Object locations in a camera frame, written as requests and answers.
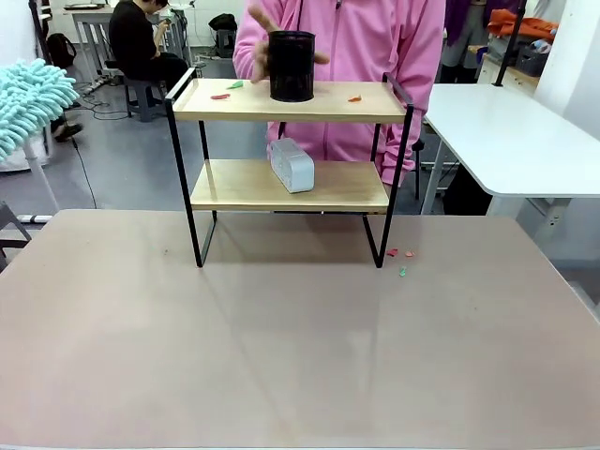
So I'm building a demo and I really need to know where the large white rounded table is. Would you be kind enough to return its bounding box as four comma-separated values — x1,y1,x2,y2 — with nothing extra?
420,82,600,245

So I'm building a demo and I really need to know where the black metal pole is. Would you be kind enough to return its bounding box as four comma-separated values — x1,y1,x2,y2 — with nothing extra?
493,0,527,88
28,0,53,67

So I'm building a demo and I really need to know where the grey storage crate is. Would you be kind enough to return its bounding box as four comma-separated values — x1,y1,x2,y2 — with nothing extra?
515,44,548,77

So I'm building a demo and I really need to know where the grey background desk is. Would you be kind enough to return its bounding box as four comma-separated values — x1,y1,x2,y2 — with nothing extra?
62,3,116,91

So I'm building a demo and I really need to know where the grey rectangular clock box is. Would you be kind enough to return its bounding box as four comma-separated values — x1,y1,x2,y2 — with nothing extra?
267,137,316,195

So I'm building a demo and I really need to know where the black backpack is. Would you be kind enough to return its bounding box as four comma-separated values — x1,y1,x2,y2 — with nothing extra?
46,32,78,69

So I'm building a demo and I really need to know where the wooden shelf black metal frame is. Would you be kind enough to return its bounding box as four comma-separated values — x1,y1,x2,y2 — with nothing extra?
164,67,416,270

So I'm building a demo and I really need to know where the seated person in black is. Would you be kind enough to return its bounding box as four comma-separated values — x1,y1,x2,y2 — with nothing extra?
108,0,189,83

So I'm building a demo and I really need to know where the teal chenille duster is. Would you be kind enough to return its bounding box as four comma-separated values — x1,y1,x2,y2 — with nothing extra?
0,58,82,163

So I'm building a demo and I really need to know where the black mesh pen holder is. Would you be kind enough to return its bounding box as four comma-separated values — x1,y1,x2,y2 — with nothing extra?
267,30,316,103

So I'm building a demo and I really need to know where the grey stool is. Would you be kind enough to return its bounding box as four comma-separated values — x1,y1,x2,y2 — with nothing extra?
122,77,168,124

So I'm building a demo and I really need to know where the black bag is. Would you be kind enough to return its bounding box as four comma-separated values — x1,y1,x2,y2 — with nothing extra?
208,12,239,35

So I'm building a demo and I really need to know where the person in pink hoodie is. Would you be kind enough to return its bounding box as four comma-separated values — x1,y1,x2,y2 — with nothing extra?
232,0,447,188

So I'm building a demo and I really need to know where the person's right hand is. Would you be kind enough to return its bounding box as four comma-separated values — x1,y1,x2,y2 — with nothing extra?
247,3,274,85

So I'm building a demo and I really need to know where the orange cloth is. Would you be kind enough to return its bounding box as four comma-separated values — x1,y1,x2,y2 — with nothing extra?
487,8,560,42

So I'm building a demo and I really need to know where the person in purple top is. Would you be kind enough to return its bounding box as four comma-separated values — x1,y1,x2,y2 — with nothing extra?
442,0,499,84

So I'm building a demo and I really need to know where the grey chair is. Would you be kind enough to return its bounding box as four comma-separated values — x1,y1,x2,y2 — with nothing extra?
0,201,33,274

